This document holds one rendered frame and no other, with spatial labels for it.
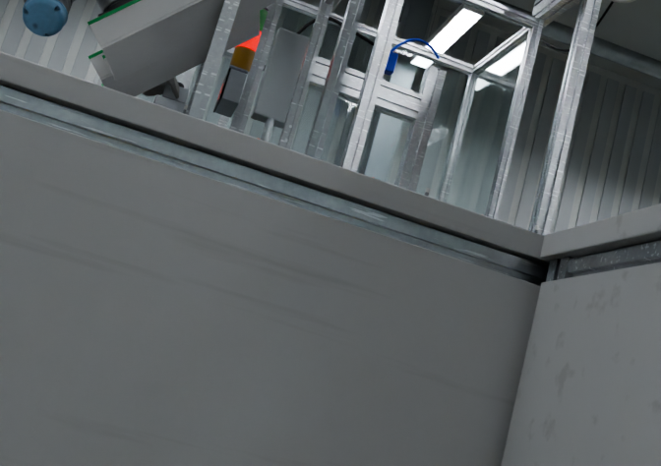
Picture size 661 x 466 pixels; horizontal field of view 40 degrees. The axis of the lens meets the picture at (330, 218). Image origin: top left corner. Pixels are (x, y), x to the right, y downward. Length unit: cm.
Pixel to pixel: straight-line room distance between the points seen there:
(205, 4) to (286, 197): 41
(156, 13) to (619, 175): 1045
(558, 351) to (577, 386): 7
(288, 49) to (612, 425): 222
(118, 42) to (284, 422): 60
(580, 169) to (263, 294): 1042
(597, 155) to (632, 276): 1056
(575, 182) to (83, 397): 1044
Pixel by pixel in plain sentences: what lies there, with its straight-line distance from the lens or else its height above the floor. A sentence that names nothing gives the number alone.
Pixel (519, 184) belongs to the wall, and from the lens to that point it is 1095.
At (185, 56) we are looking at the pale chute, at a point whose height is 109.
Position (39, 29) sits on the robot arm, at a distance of 176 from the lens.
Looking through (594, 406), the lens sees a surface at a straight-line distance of 92.
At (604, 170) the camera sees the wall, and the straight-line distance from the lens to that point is 1151.
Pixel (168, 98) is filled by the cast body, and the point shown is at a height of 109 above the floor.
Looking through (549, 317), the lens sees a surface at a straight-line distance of 105.
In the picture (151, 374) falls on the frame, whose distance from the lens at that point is 99.
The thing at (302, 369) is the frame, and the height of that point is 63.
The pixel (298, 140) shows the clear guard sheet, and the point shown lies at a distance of 323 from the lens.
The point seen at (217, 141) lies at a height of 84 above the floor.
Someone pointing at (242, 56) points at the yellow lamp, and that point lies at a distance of 203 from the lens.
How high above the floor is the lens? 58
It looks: 12 degrees up
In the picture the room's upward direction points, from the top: 16 degrees clockwise
